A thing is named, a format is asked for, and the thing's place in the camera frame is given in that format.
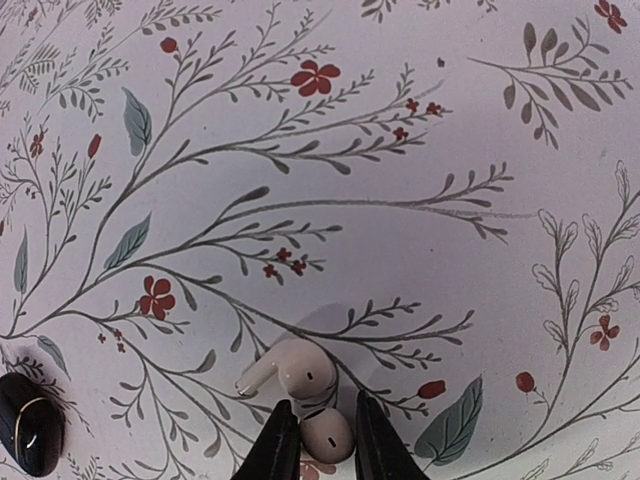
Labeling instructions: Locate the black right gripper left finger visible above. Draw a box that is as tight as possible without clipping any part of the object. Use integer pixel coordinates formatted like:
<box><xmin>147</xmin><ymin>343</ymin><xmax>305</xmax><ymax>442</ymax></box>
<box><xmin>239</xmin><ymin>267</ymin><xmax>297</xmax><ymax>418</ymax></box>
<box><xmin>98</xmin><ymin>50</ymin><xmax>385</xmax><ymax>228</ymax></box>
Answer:
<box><xmin>233</xmin><ymin>400</ymin><xmax>301</xmax><ymax>480</ymax></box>

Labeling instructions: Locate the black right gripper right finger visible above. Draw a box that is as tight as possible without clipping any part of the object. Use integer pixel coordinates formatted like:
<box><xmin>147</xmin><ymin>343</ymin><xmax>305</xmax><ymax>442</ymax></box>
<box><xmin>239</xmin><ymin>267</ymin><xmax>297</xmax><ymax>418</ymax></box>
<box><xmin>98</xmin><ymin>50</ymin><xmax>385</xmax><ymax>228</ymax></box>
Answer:
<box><xmin>355</xmin><ymin>390</ymin><xmax>429</xmax><ymax>480</ymax></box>

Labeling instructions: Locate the white earbud with stem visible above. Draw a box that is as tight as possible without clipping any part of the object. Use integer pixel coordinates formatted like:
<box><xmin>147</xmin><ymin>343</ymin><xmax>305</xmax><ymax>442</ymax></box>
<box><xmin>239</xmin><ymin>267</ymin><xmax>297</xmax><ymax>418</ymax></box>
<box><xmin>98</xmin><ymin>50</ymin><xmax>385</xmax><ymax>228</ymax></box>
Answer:
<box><xmin>235</xmin><ymin>339</ymin><xmax>336</xmax><ymax>401</ymax></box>

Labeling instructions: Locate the black earbud case right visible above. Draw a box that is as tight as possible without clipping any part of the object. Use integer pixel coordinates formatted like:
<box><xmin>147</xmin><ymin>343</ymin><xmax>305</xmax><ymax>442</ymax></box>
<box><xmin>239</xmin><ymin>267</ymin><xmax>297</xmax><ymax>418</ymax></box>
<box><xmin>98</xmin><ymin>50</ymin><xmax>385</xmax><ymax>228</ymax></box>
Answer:
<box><xmin>1</xmin><ymin>372</ymin><xmax>65</xmax><ymax>478</ymax></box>

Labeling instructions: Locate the floral table mat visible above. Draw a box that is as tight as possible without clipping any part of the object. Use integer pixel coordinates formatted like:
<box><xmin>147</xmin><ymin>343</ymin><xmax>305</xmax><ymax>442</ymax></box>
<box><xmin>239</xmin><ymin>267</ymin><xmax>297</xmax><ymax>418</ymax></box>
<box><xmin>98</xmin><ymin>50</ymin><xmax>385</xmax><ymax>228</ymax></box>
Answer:
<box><xmin>1</xmin><ymin>1</ymin><xmax>639</xmax><ymax>479</ymax></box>

